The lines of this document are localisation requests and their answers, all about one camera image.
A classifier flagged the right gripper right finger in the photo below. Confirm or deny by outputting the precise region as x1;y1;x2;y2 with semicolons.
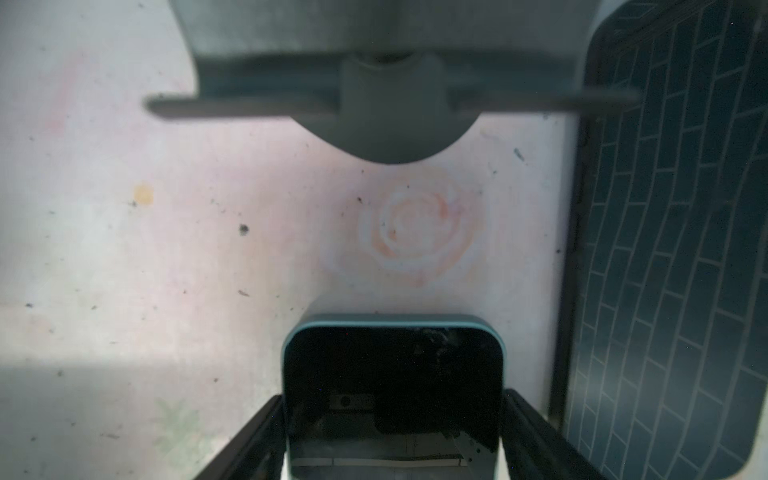
501;389;605;480

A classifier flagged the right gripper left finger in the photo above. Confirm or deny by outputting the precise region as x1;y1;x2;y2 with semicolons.
195;395;285;480

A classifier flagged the shiny phone stand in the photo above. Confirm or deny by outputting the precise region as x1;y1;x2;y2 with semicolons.
281;314;506;479
552;1;767;479

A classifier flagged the grey phone stand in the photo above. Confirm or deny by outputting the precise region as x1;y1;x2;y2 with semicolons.
145;0;639;165

